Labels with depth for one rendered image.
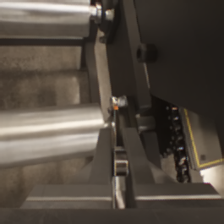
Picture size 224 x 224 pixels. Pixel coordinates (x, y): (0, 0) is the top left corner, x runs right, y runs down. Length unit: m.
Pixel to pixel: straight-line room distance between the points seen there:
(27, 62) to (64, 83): 0.31
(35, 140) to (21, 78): 1.07
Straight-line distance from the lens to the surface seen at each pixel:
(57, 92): 1.27
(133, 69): 0.33
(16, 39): 1.10
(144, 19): 0.30
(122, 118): 0.33
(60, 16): 0.42
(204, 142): 1.21
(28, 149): 0.31
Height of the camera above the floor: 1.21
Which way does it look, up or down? 73 degrees down
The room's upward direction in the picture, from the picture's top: 50 degrees clockwise
